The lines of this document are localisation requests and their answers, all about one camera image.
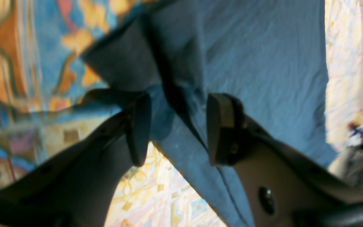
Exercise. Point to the patterned tablecloth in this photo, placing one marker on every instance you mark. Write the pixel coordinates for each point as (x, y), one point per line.
(50, 99)

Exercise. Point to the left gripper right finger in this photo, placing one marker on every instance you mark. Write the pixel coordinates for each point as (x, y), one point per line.
(283, 187)

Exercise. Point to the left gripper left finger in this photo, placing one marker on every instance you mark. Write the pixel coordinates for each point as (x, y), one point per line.
(75, 187)

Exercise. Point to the dark blue t-shirt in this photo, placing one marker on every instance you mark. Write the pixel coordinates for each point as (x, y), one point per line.
(270, 54)

